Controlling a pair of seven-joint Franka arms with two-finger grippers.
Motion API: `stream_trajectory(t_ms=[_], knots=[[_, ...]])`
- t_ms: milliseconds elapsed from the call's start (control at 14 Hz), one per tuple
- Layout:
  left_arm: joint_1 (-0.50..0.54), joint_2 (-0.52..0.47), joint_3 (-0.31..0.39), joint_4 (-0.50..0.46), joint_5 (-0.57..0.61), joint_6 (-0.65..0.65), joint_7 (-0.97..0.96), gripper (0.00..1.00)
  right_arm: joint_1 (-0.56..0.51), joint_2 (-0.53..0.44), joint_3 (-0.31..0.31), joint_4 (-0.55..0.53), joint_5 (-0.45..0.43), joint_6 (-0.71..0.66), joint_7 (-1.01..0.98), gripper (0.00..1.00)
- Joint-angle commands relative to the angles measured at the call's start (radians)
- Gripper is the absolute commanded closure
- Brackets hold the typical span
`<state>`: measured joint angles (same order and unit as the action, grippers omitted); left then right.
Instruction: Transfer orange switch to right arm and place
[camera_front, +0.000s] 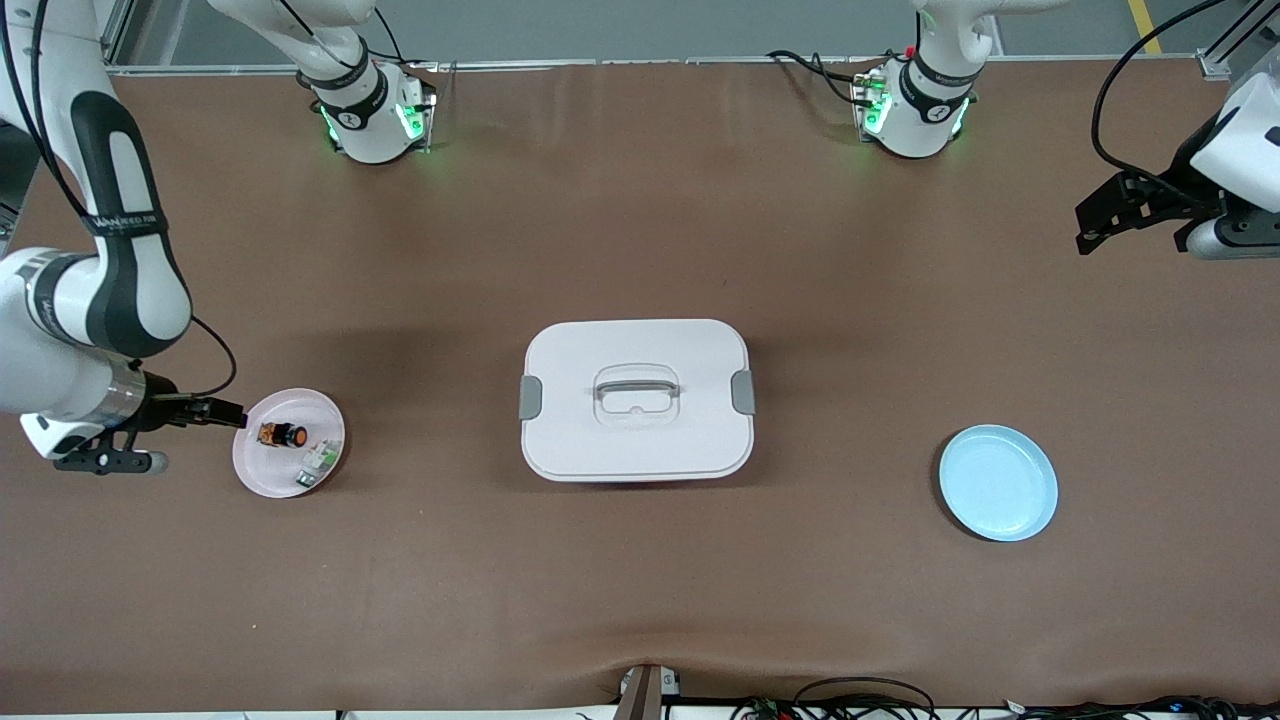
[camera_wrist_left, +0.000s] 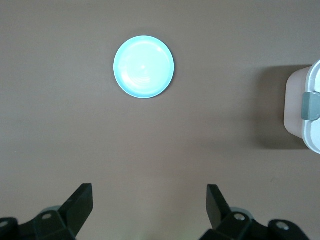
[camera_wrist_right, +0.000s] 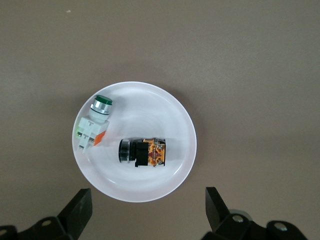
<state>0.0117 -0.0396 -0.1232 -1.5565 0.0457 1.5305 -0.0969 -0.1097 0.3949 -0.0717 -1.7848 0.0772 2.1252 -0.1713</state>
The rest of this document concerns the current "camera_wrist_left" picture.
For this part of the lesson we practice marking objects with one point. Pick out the grey box latch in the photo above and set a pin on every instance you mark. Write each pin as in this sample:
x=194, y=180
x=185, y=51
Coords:
x=311, y=106

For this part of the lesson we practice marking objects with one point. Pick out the white lidded storage box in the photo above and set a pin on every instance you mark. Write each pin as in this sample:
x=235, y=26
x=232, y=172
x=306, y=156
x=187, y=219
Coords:
x=312, y=80

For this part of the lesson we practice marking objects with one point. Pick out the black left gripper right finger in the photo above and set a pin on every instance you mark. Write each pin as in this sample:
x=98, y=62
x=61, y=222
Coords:
x=218, y=212

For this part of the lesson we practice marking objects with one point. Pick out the light blue round plate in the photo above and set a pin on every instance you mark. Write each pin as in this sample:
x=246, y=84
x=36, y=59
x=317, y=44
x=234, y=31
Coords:
x=143, y=67

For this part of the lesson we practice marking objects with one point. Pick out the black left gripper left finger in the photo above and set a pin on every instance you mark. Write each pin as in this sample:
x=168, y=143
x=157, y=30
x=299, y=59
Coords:
x=77, y=210

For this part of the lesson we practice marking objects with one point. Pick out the brown table cover mat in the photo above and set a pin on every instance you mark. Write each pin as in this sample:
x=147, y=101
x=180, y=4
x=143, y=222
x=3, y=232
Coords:
x=75, y=125

